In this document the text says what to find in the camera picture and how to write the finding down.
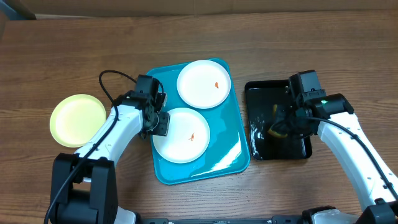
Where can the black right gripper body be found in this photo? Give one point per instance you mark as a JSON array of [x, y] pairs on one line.
[[288, 121]]

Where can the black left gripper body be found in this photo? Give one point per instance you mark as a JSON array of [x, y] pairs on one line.
[[161, 126]]

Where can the green yellow sponge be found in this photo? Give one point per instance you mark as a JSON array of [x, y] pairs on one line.
[[278, 129]]

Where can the white plate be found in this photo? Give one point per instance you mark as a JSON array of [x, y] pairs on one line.
[[203, 84], [176, 146]]

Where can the yellow-green plate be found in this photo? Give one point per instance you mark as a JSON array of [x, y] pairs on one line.
[[76, 119]]

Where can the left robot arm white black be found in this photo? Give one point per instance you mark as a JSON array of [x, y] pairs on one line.
[[84, 188]]

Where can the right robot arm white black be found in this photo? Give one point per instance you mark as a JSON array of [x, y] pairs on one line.
[[333, 120]]

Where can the black rectangular tray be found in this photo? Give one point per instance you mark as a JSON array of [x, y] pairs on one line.
[[261, 96]]

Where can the teal plastic tray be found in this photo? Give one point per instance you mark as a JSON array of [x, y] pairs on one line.
[[227, 152]]

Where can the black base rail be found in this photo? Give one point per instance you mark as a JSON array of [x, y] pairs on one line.
[[278, 219]]

